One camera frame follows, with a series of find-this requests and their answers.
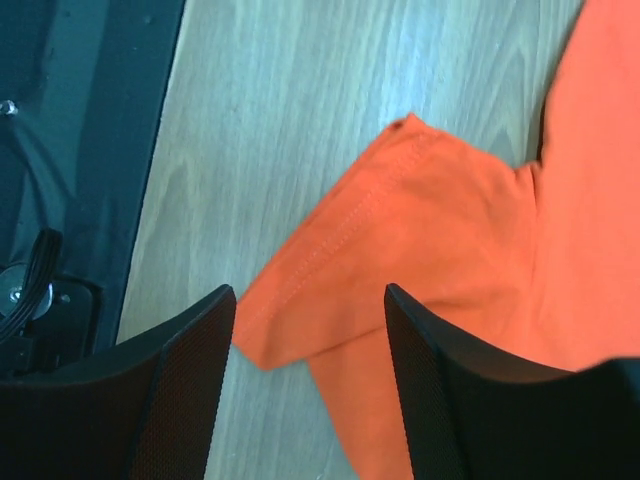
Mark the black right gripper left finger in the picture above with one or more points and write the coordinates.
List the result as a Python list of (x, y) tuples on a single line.
[(143, 409)]

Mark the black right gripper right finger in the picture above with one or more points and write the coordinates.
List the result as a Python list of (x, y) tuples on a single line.
[(474, 411)]

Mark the orange t shirt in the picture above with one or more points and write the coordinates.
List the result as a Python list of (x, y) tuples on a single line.
[(541, 260)]

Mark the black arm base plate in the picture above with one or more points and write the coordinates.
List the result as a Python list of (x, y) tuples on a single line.
[(82, 88)]

